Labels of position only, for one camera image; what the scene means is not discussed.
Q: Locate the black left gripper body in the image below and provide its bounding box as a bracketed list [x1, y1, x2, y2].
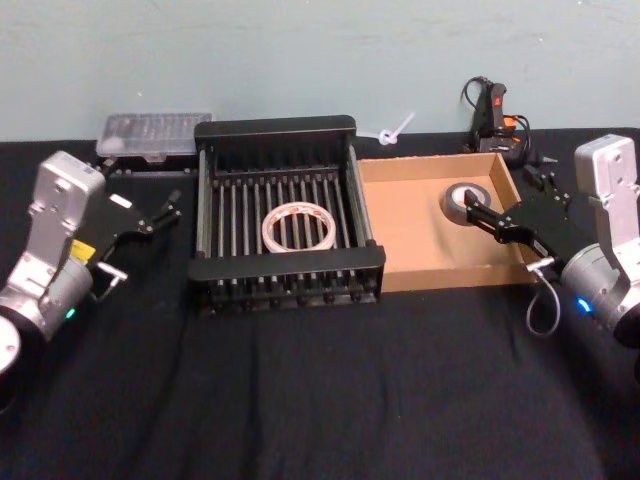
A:
[69, 185, 154, 300]

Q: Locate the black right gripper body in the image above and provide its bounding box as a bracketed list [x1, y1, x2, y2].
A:
[503, 193, 600, 262]

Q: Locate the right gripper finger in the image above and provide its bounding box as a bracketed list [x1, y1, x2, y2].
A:
[463, 190, 522, 246]
[523, 167, 571, 201]

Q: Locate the roll of silver tape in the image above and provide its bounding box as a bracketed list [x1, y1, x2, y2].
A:
[439, 182, 494, 226]

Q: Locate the roll of white tape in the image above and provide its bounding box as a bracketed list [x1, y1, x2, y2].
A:
[260, 202, 337, 254]

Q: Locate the clear plastic case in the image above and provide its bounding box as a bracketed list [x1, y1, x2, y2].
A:
[94, 111, 214, 177]

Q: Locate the shallow brown cardboard tray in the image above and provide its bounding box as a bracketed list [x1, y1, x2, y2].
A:
[357, 152, 544, 294]

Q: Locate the black rack with steel bars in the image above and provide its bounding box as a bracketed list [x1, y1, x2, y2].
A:
[187, 114, 389, 317]

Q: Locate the black table cloth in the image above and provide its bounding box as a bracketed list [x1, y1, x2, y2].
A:
[0, 127, 640, 480]

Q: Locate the right gripper's thin cable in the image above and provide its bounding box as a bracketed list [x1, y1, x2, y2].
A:
[524, 256, 561, 337]

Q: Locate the gripper's thin cable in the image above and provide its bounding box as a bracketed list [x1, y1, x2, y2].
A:
[524, 256, 561, 337]
[91, 263, 129, 303]

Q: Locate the left gripper's thin cable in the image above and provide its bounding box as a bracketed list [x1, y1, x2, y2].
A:
[91, 263, 129, 303]

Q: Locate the black corded tool, red switch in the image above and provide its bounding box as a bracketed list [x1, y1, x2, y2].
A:
[460, 75, 559, 169]

